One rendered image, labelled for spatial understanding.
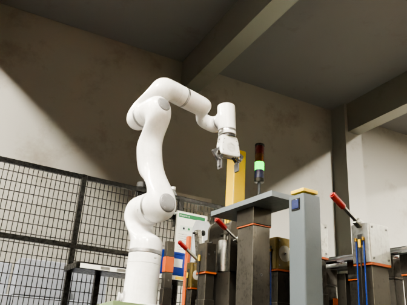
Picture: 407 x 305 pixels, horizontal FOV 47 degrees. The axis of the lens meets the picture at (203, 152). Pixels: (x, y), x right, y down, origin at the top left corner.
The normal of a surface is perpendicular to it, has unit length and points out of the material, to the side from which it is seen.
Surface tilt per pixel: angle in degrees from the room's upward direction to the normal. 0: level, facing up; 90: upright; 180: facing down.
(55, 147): 90
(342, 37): 180
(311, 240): 90
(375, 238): 90
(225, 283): 90
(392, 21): 180
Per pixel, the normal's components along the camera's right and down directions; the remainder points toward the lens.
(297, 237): -0.85, -0.24
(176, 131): 0.45, -0.30
